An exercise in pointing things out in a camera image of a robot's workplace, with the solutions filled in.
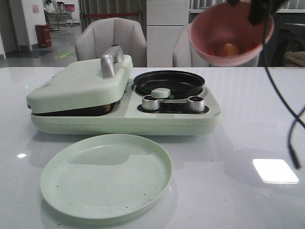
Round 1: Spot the black gripper finger with tape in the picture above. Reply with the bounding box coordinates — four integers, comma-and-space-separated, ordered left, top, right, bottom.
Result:
247, 0, 274, 26

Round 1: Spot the pink bowl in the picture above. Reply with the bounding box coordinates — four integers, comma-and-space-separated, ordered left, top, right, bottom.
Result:
189, 1, 274, 67

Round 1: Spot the pink shrimp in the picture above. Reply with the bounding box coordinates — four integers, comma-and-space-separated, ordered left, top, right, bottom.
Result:
211, 43, 240, 57

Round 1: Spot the green breakfast maker lid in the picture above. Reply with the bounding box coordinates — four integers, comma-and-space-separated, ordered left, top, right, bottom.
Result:
26, 46, 133, 116

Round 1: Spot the bread slice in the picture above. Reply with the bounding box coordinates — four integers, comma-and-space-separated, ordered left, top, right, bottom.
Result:
90, 104, 114, 116

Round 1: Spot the green breakfast maker base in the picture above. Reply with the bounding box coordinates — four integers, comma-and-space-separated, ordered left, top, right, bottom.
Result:
31, 79, 221, 135

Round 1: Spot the dark grey counter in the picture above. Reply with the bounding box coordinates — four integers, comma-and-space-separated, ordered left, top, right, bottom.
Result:
189, 9, 305, 67

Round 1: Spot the beige cushion at right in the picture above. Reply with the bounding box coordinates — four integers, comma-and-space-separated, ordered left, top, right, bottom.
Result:
284, 51, 305, 67

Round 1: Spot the right grey armchair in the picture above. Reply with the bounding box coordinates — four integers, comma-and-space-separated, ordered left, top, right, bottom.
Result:
172, 23, 259, 68

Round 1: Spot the grey armchair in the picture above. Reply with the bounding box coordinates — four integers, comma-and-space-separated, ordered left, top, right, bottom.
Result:
172, 23, 259, 68
75, 18, 147, 67

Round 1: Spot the white cabinet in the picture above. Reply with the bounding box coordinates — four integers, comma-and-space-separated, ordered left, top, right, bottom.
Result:
146, 0, 190, 67

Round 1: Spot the black round frying pan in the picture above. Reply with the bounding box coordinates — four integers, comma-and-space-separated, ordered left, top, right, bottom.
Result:
133, 70, 205, 99

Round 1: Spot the right silver control knob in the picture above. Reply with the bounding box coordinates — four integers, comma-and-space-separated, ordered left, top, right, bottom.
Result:
186, 96, 205, 113

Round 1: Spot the silver control knob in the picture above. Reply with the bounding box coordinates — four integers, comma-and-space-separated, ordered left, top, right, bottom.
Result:
186, 96, 205, 113
141, 94, 160, 111

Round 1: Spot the red barrier belt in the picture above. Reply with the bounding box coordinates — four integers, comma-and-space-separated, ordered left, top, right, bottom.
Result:
83, 12, 140, 18

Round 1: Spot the left silver control knob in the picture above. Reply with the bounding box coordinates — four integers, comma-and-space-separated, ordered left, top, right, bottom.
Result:
141, 94, 160, 111

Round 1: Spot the left grey armchair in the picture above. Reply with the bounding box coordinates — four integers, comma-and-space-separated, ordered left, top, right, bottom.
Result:
75, 18, 147, 67

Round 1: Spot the red bin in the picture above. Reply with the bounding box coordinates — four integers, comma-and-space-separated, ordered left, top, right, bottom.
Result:
35, 24, 51, 48

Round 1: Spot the light green round plate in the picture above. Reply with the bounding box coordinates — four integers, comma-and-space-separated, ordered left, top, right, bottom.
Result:
40, 134, 173, 222

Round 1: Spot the black cable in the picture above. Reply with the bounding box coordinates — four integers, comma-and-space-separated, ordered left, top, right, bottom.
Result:
262, 11, 305, 170

